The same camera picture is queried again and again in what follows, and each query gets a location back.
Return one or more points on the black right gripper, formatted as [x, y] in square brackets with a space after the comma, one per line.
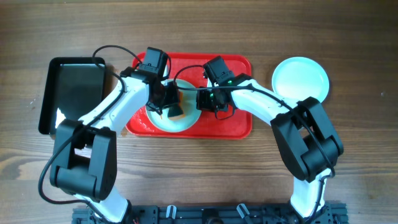
[203, 100]

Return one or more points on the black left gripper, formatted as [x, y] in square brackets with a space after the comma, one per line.
[170, 98]

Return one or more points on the orange green sponge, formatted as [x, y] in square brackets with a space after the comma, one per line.
[176, 111]

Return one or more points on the white plate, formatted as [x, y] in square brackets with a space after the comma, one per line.
[158, 117]
[299, 78]

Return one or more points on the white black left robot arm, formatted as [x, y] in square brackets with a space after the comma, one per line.
[84, 159]

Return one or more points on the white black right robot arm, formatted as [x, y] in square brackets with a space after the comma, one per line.
[307, 141]

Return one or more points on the red plastic tray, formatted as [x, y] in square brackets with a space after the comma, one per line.
[207, 127]

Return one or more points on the black water tray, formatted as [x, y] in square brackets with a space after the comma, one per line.
[74, 87]

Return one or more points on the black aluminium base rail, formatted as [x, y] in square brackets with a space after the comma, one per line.
[268, 213]

